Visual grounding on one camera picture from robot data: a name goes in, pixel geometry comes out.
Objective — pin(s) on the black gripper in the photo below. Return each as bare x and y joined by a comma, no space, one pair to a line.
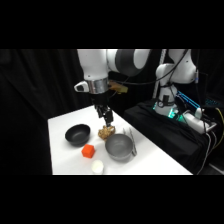
99,99

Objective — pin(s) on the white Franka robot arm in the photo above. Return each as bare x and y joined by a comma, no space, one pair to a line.
95,65

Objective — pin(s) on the black bowl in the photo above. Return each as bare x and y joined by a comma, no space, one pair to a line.
78,134

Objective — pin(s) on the grey bowl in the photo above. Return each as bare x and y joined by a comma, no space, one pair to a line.
118,147

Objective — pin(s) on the metal tongs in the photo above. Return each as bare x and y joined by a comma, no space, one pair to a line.
132,141

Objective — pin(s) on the orange cube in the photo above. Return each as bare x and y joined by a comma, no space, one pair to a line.
88,151

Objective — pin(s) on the black cloth covered stand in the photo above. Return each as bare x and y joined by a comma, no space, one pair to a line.
160,128

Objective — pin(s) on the black curtain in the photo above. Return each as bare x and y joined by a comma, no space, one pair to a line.
33,100

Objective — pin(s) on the blue lit control box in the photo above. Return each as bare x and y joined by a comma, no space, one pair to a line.
188,100

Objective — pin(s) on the white power strip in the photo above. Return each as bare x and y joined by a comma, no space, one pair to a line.
200,124

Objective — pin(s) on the yellowish wrist camera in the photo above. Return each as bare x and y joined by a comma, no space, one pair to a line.
119,88

